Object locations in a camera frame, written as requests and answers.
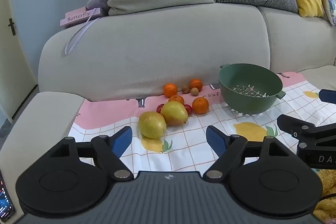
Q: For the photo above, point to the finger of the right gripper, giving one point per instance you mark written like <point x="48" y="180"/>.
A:
<point x="328" y="96"/>
<point x="302" y="126"/>

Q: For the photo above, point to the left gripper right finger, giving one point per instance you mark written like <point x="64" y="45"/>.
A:
<point x="232" y="150"/>

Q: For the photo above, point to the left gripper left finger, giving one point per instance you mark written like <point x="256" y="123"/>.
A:
<point x="106" y="152"/>

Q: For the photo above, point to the yellow pear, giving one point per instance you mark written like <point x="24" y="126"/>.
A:
<point x="174" y="113"/>
<point x="152" y="125"/>

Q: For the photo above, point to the orange tangerine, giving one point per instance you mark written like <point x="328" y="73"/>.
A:
<point x="196" y="83"/>
<point x="177" y="98"/>
<point x="200" y="105"/>
<point x="170" y="90"/>

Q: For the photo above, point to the red tomato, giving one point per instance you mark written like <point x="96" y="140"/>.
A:
<point x="189" y="109"/>
<point x="159" y="108"/>

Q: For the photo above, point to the lemon print pink cloth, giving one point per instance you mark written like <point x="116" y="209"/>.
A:
<point x="184" y="148"/>

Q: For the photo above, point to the yellow fuzzy blanket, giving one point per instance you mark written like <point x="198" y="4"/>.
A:
<point x="325" y="209"/>

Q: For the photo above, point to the green colander bowl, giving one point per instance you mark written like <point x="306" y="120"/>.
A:
<point x="249" y="89"/>

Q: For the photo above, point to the patterned blue white pillow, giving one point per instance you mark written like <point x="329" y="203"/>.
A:
<point x="329" y="8"/>

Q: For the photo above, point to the beige fabric sofa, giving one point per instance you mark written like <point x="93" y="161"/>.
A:
<point x="133" y="56"/>

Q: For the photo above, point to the lilac ribbon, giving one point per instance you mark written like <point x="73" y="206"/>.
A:
<point x="75" y="38"/>

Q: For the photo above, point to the smartphone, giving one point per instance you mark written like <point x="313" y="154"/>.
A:
<point x="7" y="208"/>

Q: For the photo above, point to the pink butterfly box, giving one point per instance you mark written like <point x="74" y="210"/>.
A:
<point x="79" y="16"/>

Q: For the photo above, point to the purple plush toy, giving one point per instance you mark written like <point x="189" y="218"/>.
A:
<point x="102" y="4"/>

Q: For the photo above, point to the door handle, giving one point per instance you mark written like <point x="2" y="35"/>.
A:
<point x="12" y="26"/>

